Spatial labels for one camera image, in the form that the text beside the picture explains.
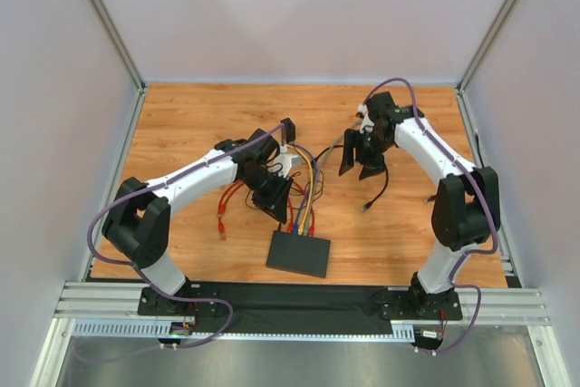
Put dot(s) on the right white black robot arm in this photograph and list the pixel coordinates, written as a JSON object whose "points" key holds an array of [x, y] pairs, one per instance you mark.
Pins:
{"points": [[465, 213]]}

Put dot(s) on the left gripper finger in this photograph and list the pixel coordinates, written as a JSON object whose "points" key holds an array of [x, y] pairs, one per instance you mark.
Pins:
{"points": [[265, 204], [281, 200]]}

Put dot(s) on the red ethernet cable loose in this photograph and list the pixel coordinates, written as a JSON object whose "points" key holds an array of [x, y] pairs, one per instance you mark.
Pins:
{"points": [[222, 206]]}

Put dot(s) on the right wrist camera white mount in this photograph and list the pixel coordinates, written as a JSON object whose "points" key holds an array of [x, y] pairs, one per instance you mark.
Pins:
{"points": [[362, 111]]}

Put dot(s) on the left aluminium frame post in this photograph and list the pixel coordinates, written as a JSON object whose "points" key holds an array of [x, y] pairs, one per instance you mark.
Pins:
{"points": [[104, 17]]}

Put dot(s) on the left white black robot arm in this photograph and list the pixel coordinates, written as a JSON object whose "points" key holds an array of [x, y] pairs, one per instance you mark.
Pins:
{"points": [[138, 220]]}

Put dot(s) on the black network switch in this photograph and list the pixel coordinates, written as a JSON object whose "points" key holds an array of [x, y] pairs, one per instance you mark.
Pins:
{"points": [[304, 255]]}

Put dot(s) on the right aluminium frame post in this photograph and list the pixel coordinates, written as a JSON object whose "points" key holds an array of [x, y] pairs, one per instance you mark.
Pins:
{"points": [[504, 12]]}

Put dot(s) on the grey slotted cable duct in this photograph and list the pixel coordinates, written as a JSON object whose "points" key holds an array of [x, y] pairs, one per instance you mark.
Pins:
{"points": [[173, 331]]}

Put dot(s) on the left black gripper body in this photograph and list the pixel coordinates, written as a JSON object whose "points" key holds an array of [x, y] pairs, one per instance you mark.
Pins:
{"points": [[275, 192]]}

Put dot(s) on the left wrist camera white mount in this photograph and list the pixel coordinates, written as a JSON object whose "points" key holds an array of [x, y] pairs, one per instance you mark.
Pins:
{"points": [[285, 161]]}

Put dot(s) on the black power adapter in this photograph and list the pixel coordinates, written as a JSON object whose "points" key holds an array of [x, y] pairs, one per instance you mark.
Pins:
{"points": [[288, 130]]}

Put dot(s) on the black cloth strip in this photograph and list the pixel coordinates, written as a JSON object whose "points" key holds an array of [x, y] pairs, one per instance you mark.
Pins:
{"points": [[339, 307]]}

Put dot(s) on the aluminium frame post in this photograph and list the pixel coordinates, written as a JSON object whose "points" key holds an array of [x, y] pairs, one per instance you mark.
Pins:
{"points": [[104, 17], [504, 12]]}

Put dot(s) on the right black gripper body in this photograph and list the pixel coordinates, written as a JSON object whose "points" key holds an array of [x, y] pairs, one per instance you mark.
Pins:
{"points": [[362, 146]]}

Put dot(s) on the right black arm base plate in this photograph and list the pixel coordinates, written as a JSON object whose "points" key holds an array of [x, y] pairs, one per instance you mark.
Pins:
{"points": [[412, 303]]}

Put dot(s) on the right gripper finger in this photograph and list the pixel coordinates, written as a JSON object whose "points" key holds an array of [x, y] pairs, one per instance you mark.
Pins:
{"points": [[372, 167], [349, 143]]}

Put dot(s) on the aluminium front rail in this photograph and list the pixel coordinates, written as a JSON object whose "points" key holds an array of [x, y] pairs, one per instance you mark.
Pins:
{"points": [[488, 306]]}

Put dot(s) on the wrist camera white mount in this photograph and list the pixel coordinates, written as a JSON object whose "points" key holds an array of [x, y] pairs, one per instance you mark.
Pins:
{"points": [[285, 161], [362, 111]]}

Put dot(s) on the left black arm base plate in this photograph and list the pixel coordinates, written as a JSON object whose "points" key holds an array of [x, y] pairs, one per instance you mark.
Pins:
{"points": [[153, 304]]}

